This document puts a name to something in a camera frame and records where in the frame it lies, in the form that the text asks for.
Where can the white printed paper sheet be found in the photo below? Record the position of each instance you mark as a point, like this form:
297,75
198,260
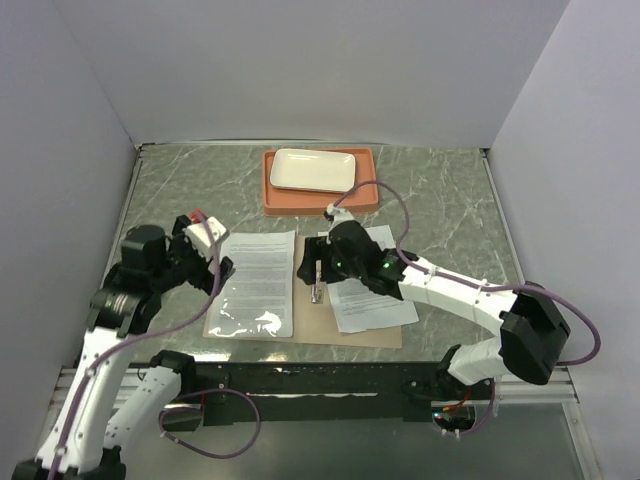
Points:
256,301

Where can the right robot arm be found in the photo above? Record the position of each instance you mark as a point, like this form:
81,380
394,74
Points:
528,331

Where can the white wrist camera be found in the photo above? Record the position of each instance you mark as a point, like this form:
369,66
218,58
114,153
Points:
337,215
206,233

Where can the white rectangular plate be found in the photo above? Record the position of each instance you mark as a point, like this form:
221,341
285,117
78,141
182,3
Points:
313,170

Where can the white printed paper sheets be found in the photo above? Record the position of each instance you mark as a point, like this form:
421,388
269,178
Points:
357,309

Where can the tan paper folder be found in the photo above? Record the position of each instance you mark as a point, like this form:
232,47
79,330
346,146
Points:
316,323

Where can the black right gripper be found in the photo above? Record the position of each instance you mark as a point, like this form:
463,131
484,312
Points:
314,250

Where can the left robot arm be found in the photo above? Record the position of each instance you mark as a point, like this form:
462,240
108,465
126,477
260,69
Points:
91,435

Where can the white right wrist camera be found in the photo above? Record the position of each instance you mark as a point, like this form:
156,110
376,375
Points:
337,215

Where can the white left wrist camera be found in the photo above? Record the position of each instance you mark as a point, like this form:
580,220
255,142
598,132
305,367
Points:
206,233

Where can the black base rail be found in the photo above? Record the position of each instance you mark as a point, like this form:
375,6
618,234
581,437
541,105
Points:
231,392

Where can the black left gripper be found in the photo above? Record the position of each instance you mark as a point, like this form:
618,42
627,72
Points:
203,278

